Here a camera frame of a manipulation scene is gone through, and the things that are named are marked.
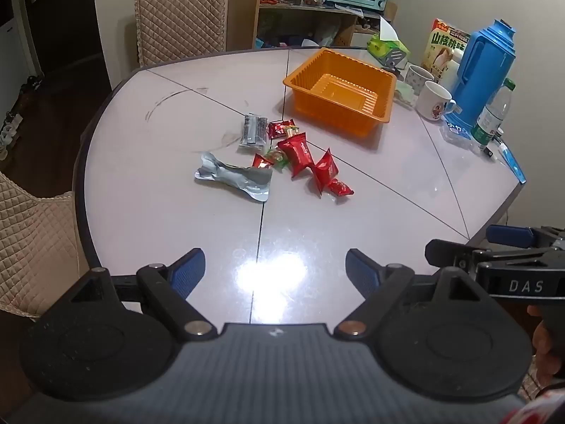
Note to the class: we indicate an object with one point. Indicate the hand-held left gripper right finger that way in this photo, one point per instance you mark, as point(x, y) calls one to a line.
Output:
point(359, 270)

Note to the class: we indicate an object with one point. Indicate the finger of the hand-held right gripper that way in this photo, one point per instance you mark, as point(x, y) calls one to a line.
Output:
point(450, 252)
point(510, 233)

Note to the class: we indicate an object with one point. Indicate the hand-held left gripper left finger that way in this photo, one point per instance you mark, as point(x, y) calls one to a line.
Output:
point(190, 271)

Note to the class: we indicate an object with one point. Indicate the large red snack packet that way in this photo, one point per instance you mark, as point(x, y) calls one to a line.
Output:
point(324, 171)
point(296, 153)

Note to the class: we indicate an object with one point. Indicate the green yellow candy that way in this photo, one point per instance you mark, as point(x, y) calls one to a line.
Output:
point(292, 132)

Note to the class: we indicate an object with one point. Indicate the orange plastic tray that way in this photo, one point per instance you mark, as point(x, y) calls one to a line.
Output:
point(340, 92)

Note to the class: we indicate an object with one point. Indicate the person's right forearm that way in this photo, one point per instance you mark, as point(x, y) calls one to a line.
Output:
point(549, 404)

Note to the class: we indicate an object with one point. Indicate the person's right hand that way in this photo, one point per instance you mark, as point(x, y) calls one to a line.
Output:
point(545, 366)

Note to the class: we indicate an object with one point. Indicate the small red wrapped candy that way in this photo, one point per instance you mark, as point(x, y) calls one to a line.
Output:
point(261, 161)
point(340, 188)

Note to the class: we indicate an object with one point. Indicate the crumpled silver wrapper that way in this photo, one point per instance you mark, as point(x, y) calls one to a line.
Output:
point(238, 179)

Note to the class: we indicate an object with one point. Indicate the clear plastic box blue label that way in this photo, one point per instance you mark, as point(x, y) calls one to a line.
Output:
point(454, 134)

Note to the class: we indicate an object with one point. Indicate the clear water bottle green label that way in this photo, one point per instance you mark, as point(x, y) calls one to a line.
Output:
point(490, 119)

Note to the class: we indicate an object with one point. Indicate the white cartoon mug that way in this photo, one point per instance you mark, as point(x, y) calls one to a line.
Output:
point(432, 101)

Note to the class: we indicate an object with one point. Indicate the silver black snack packet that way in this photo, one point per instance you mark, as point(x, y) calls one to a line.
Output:
point(254, 130)

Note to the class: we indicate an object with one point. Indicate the blue thermos jug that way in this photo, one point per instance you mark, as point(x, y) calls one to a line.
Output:
point(485, 75)

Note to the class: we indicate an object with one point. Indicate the small red snack packet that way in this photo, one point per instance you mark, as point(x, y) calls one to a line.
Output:
point(278, 129)

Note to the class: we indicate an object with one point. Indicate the light green cloth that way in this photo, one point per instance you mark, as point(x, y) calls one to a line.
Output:
point(404, 92)

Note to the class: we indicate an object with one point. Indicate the patterned grey mug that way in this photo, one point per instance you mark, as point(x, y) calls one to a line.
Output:
point(417, 80)

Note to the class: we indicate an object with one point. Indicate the yellow green snack box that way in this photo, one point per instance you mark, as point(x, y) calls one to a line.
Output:
point(441, 48)

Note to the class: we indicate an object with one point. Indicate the grey phone stand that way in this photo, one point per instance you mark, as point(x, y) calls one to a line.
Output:
point(395, 56)

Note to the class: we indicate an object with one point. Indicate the green tissue pack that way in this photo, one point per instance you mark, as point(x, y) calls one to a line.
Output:
point(385, 46)

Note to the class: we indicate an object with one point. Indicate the white shoe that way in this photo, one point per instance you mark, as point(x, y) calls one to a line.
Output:
point(8, 145)
point(11, 123)

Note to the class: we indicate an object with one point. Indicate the white plastic bag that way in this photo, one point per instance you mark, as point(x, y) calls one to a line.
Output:
point(326, 33)

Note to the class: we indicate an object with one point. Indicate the beige quilted chair back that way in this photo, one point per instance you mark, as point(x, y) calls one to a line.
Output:
point(181, 17)

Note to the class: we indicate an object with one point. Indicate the wooden shelf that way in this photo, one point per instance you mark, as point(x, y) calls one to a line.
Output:
point(240, 9)

